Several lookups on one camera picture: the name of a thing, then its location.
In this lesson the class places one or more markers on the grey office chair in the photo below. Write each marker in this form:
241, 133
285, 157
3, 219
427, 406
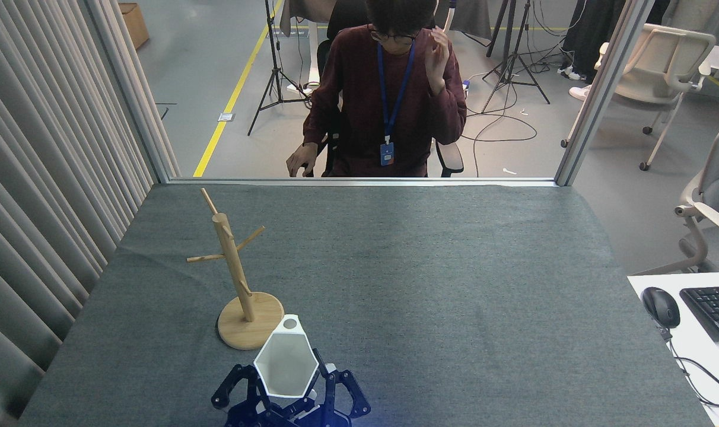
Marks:
718, 190

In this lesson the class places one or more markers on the person's left hand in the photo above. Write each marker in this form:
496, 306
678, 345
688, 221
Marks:
436, 59

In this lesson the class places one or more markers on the black mesh office chair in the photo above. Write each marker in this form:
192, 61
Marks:
448, 157

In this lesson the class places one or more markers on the grey pleated curtain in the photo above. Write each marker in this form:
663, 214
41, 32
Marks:
45, 148

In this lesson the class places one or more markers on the cardboard box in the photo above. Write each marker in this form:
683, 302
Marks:
134, 24

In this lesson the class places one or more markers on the person's right hand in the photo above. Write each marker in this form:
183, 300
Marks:
300, 163

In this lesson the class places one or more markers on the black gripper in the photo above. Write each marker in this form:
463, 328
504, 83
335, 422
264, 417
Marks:
288, 415

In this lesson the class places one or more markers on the metal floor outlet plate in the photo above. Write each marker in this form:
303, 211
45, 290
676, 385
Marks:
226, 117

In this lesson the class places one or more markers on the black computer mouse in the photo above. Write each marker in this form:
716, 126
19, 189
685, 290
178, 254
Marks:
661, 305

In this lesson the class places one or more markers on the person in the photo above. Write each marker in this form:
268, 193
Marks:
389, 101

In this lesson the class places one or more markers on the white hexagonal cup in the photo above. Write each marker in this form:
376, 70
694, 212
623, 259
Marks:
285, 367

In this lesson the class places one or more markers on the black keyboard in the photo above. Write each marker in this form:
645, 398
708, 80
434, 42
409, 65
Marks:
715, 308

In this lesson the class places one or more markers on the dark grey table cloth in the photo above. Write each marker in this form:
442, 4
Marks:
425, 284

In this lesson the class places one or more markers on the white shoe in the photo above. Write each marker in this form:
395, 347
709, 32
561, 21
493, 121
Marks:
576, 92

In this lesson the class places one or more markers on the wooden cup rack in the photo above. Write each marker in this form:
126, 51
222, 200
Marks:
236, 270

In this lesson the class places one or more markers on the white office chair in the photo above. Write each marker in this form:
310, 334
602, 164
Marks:
662, 71

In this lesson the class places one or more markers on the white side desk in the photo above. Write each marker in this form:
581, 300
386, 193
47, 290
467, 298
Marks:
700, 362

